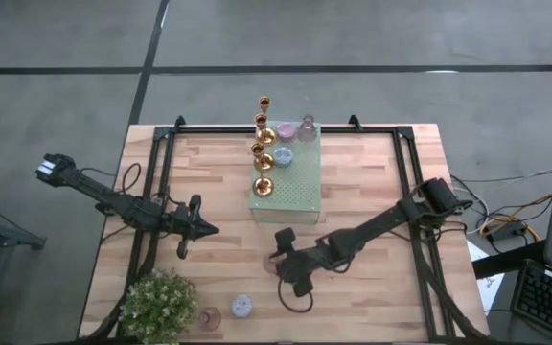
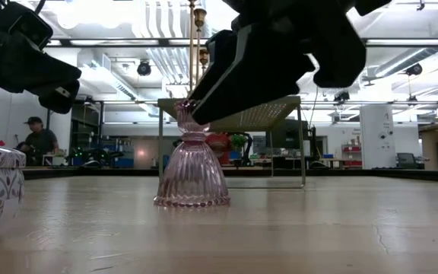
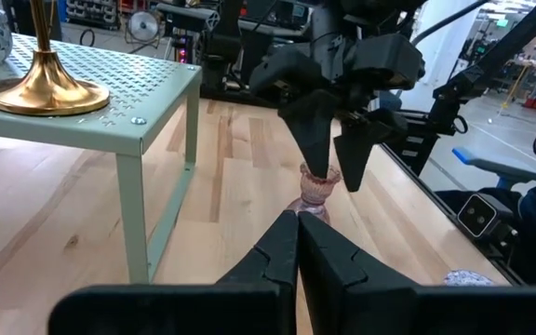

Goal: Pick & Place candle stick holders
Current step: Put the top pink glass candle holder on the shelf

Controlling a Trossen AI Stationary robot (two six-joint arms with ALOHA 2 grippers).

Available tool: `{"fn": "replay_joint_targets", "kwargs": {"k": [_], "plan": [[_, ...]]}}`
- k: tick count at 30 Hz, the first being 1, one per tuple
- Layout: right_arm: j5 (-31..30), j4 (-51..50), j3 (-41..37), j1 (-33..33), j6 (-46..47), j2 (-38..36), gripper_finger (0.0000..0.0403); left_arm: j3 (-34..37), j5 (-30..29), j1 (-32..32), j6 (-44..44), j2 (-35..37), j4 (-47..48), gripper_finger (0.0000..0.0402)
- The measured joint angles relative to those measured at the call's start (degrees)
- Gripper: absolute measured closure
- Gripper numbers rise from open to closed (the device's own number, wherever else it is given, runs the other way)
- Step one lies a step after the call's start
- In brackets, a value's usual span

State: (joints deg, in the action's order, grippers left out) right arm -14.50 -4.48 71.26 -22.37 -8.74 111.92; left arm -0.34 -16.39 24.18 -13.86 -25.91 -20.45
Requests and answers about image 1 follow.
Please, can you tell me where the black keyboard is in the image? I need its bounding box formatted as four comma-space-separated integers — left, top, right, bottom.
509, 260, 552, 344

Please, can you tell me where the shorter gold candlestick holder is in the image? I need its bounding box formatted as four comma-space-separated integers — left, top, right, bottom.
255, 95, 278, 148

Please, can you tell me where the pink round candle tin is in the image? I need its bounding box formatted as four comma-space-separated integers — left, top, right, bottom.
276, 122, 297, 143

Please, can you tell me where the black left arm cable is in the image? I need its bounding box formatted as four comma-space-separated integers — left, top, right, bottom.
120, 161, 170, 207

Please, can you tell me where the green perforated metal shelf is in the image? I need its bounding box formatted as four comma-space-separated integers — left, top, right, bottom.
248, 119, 324, 226

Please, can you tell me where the white paper sheet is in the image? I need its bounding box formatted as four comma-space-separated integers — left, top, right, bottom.
465, 238, 506, 315

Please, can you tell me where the tall gold candlestick holder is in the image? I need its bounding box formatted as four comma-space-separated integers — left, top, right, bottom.
249, 142, 276, 198
253, 112, 277, 173

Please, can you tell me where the black aluminium table frame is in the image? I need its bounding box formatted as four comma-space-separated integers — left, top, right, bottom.
112, 113, 483, 342

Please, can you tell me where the black desk bar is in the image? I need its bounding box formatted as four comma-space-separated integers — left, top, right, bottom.
471, 239, 548, 281

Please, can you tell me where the black power adapter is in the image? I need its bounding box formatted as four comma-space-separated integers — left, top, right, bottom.
489, 223, 530, 243

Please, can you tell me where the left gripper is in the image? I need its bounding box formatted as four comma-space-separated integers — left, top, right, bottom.
169, 194, 221, 261

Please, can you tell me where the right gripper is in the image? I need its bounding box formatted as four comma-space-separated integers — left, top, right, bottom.
270, 226, 331, 299

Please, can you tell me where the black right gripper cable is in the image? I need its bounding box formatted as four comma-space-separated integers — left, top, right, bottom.
277, 279, 315, 315

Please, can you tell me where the potted green plant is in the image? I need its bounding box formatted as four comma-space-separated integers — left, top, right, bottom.
117, 266, 199, 345

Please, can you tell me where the grey cable bundle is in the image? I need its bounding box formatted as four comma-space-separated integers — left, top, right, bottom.
450, 165, 552, 236

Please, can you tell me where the yellow cable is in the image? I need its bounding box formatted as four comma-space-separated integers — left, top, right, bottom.
478, 193, 552, 242

